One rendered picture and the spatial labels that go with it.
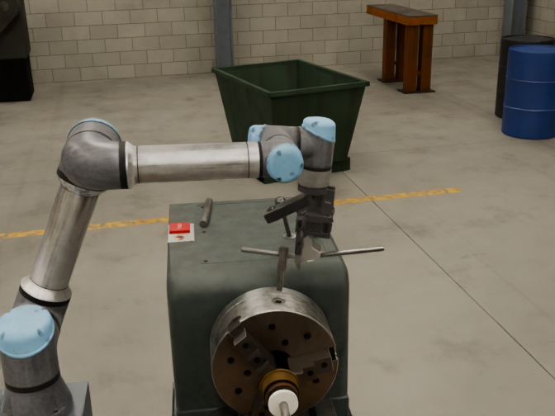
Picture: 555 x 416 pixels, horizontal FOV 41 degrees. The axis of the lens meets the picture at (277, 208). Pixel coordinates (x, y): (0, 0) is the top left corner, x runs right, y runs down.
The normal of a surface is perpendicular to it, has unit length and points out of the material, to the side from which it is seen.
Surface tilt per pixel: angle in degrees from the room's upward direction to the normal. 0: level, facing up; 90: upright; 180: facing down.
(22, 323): 7
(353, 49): 90
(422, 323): 0
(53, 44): 90
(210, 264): 0
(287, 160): 90
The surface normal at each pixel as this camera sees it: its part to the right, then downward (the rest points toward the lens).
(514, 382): -0.02, -0.93
